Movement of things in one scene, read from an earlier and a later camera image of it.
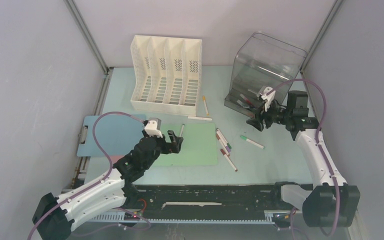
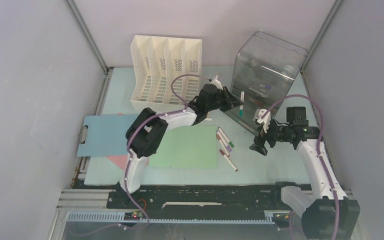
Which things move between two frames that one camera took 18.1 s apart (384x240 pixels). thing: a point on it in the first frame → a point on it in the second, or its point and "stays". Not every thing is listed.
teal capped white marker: [181, 130] → [241, 107]
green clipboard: [199, 146] stays
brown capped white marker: [219, 140] stays
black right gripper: [266, 114] → [259, 141]
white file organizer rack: [166, 74] stays
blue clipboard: [117, 135] stays
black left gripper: [173, 146] → [230, 101]
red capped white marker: [228, 159] stays
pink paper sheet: [114, 159] stays
